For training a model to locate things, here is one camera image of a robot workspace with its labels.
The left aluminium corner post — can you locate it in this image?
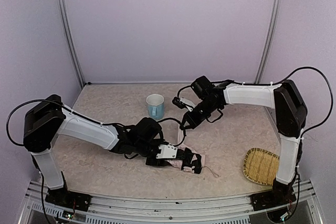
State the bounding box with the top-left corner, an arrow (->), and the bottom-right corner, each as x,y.
57,0 -> 86,89

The pink and black folding umbrella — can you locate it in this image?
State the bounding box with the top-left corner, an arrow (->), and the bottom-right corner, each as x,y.
166,129 -> 220,178

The aluminium corner post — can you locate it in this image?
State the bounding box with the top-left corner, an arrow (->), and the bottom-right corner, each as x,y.
57,0 -> 86,89
254,0 -> 281,84

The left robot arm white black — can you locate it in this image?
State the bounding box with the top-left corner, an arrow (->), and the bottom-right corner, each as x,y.
23,94 -> 204,195

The right aluminium corner post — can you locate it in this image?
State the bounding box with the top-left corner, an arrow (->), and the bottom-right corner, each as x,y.
254,0 -> 281,84

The light blue ceramic mug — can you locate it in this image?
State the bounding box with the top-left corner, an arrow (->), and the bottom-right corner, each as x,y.
146,94 -> 164,120

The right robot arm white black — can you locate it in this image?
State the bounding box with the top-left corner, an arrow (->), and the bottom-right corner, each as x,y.
172,76 -> 308,198

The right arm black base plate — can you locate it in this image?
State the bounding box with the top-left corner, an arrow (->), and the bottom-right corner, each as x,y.
250,190 -> 297,211

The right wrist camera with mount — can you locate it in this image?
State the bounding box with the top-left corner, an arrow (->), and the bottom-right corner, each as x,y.
172,97 -> 196,112

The aluminium front rail frame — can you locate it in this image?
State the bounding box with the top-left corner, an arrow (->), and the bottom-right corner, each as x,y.
16,180 -> 325,223

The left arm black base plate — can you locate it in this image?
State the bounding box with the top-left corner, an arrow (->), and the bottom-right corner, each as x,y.
45,190 -> 92,212

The woven bamboo tray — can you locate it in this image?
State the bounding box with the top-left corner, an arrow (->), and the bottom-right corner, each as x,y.
243,147 -> 279,187

